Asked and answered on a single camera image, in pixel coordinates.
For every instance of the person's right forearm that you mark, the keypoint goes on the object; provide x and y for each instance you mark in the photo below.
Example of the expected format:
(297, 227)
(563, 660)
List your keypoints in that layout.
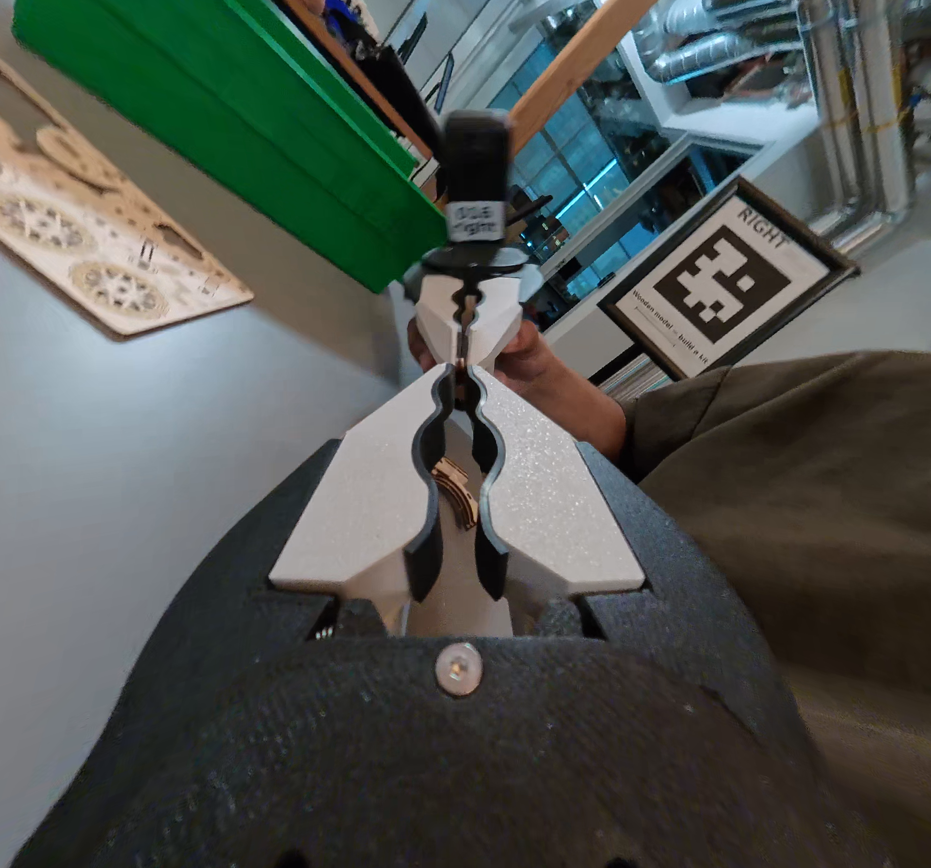
(600, 421)

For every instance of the silver insulated pipes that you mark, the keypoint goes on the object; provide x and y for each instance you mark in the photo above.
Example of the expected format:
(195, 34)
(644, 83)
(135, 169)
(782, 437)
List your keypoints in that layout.
(727, 53)

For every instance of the wooden model assembly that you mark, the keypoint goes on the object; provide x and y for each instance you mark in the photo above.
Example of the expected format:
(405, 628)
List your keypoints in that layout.
(458, 490)

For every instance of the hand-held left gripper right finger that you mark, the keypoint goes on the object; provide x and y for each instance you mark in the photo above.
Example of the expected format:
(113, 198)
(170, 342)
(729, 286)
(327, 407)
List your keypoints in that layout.
(560, 511)

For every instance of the framed marker sign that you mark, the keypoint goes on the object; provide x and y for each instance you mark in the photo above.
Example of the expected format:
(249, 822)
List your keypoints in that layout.
(727, 286)

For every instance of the person's right hand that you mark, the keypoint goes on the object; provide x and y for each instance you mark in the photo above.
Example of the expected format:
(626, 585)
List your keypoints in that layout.
(542, 366)

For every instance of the small wooden part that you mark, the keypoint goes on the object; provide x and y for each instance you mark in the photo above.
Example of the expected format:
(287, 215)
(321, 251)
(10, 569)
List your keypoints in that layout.
(461, 373)

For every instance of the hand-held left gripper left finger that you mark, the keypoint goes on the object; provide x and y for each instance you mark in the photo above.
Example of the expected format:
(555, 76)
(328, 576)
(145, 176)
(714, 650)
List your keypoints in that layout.
(356, 511)

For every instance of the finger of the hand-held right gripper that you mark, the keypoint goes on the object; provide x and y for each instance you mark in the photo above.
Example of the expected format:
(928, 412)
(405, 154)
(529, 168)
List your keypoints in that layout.
(436, 315)
(498, 315)

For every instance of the olive green shirt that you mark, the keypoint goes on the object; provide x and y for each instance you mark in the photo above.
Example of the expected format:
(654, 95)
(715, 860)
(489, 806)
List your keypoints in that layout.
(800, 519)

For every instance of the wooden parts sheet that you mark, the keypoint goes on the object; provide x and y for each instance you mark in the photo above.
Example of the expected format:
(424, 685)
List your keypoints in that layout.
(182, 286)

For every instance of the wooden beam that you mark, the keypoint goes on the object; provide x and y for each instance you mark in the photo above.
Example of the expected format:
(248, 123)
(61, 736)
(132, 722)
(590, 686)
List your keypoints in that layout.
(596, 31)

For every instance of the green plastic bin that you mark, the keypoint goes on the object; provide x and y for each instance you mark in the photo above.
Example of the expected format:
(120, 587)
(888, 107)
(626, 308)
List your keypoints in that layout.
(218, 82)

